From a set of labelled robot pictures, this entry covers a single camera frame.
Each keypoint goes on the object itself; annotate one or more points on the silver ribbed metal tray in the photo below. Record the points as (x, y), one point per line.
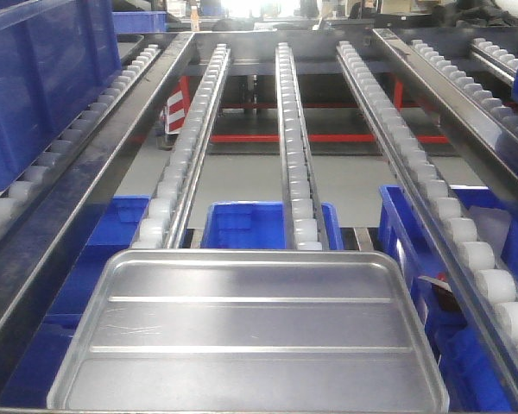
(242, 330)

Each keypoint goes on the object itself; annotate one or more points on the blue bin lower centre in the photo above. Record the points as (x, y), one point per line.
(270, 225)

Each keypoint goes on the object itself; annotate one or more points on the centre white roller track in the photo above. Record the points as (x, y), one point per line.
(297, 175)

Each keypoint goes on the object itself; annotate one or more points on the blue bin lower left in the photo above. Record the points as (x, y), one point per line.
(29, 384)

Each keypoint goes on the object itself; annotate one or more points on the large blue bin upper left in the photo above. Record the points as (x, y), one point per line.
(56, 57)

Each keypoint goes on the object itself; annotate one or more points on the left white roller track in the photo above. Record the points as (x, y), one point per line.
(22, 189)

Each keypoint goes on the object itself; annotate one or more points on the right white roller track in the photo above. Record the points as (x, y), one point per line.
(467, 84)

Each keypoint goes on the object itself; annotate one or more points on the blue bin lower right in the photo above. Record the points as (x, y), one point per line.
(464, 365)

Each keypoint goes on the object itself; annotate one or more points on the far right roller track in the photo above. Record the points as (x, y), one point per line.
(495, 59)

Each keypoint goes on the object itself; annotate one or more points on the red white striped post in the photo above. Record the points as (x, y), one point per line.
(175, 112)

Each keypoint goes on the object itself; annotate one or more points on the red floor frame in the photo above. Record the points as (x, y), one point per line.
(397, 97)

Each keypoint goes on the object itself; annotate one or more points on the left steel divider rail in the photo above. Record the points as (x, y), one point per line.
(37, 246)

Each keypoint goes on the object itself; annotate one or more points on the steel divider rail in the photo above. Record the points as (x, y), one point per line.
(37, 246)
(488, 146)

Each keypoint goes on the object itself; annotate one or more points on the right steel divider rail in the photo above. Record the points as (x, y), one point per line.
(488, 146)

